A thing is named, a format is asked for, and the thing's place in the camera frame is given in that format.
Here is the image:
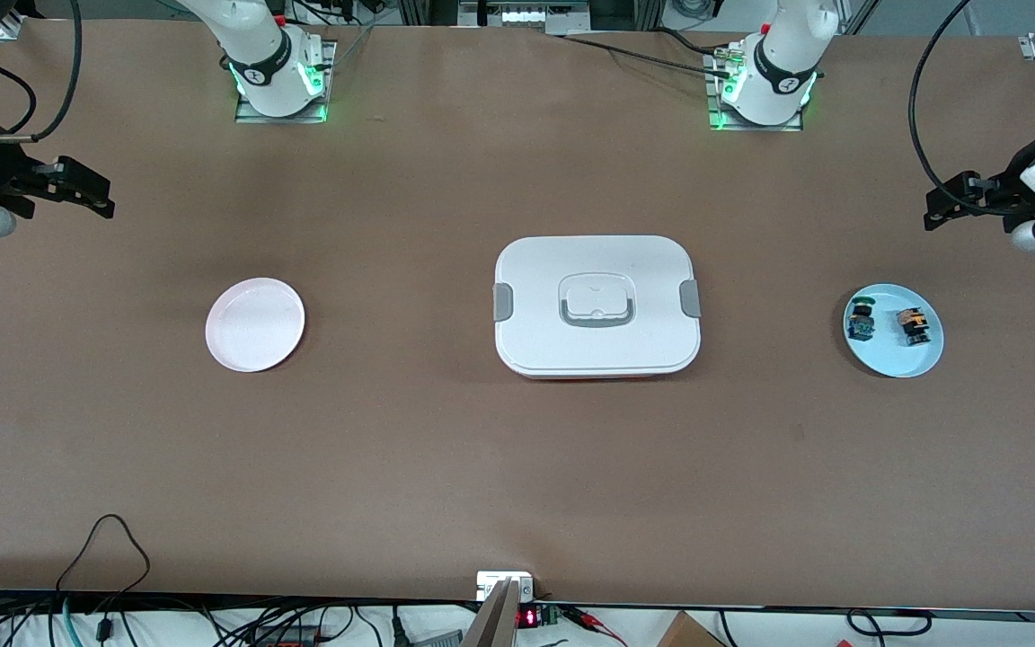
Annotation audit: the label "orange black push-button switch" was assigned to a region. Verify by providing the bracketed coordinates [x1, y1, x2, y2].
[895, 307, 933, 350]

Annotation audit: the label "brown cardboard box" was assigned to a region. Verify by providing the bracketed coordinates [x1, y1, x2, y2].
[657, 611, 727, 647]

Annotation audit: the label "light blue round plate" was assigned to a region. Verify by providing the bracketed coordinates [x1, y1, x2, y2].
[843, 283, 945, 379]

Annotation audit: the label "pale pink round plate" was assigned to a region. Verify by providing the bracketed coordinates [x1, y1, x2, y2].
[205, 278, 306, 374]

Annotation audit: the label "white power strip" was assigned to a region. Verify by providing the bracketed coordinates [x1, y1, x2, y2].
[457, 0, 592, 30]

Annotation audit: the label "red clip leads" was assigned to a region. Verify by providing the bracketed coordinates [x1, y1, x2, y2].
[562, 607, 628, 647]

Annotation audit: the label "aluminium bar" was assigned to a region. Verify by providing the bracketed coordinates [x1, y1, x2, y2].
[459, 580, 523, 647]

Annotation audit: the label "black camera cable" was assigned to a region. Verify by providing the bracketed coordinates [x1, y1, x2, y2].
[908, 0, 977, 191]
[0, 0, 84, 145]

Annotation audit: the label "green blue push-button switch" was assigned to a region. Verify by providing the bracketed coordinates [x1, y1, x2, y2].
[846, 295, 879, 343]

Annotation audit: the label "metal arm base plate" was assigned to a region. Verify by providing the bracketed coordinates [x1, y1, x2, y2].
[234, 40, 339, 125]
[706, 45, 806, 133]

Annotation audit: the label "looped black cable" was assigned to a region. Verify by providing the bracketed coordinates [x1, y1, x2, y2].
[55, 514, 152, 621]

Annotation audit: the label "black power cable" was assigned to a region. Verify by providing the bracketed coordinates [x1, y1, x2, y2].
[558, 27, 739, 75]

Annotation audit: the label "white lunch box grey handle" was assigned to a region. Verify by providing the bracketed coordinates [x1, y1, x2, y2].
[492, 235, 703, 380]

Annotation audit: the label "flat black cable loop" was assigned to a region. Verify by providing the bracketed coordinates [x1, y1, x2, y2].
[845, 608, 933, 637]

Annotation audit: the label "white metal bracket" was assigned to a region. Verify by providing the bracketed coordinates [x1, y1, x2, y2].
[476, 571, 536, 603]

